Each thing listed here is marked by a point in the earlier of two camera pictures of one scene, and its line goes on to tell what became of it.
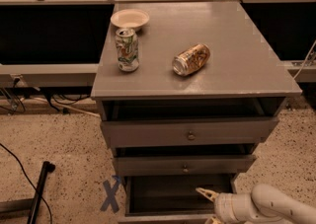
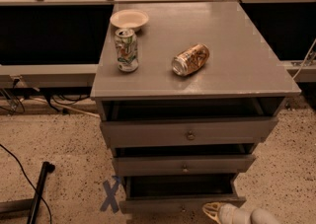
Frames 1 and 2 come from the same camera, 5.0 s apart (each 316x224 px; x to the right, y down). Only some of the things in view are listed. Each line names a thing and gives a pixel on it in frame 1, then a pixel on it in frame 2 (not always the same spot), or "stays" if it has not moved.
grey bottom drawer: [172, 198] stays
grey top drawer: [188, 132] stays
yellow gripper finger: [211, 195] → [212, 209]
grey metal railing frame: [301, 71] stays
